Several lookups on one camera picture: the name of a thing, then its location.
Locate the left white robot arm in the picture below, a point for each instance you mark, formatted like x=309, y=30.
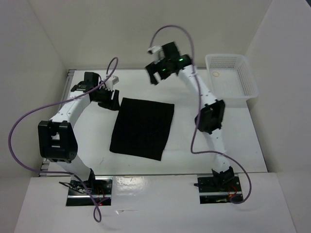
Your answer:
x=80, y=93

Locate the aluminium table edge rail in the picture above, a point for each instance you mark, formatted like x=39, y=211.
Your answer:
x=57, y=141

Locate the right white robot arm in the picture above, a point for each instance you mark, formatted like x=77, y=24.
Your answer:
x=209, y=122

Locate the white plastic basket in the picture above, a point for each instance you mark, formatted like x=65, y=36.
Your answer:
x=236, y=80

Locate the black skirt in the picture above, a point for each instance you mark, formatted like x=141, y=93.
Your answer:
x=142, y=128

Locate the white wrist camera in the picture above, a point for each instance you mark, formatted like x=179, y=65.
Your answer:
x=156, y=52
x=111, y=82

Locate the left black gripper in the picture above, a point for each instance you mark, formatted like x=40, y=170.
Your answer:
x=112, y=104

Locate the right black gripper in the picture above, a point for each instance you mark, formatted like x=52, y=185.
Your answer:
x=153, y=68

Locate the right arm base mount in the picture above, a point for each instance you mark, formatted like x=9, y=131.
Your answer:
x=209, y=193

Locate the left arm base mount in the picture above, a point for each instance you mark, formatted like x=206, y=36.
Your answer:
x=101, y=192

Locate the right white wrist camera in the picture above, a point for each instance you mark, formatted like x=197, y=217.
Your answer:
x=156, y=52

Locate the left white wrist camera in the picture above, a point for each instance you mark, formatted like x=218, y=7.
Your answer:
x=111, y=82

